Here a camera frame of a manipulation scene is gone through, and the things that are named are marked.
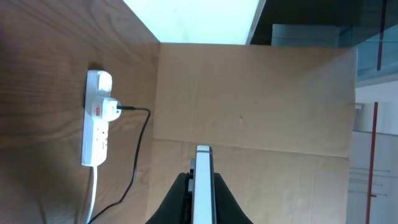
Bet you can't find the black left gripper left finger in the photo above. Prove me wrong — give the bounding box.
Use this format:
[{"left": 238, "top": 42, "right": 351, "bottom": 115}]
[{"left": 146, "top": 173, "right": 192, "bottom": 224}]

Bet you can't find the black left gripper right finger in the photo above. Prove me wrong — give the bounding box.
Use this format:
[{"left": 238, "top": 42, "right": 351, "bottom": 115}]
[{"left": 214, "top": 173, "right": 252, "bottom": 224}]

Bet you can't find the black charging cable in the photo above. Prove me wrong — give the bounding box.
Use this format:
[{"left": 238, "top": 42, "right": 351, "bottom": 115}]
[{"left": 86, "top": 105, "right": 152, "bottom": 224}]

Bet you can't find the white USB charger plug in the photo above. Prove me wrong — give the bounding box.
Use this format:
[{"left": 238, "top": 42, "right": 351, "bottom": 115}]
[{"left": 91, "top": 97, "right": 121, "bottom": 122}]

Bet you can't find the brown cardboard panel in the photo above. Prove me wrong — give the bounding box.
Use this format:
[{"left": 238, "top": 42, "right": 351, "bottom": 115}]
[{"left": 147, "top": 44, "right": 358, "bottom": 223}]

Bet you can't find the white power strip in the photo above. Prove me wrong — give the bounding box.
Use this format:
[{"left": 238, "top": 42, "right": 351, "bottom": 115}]
[{"left": 81, "top": 70, "right": 113, "bottom": 167}]

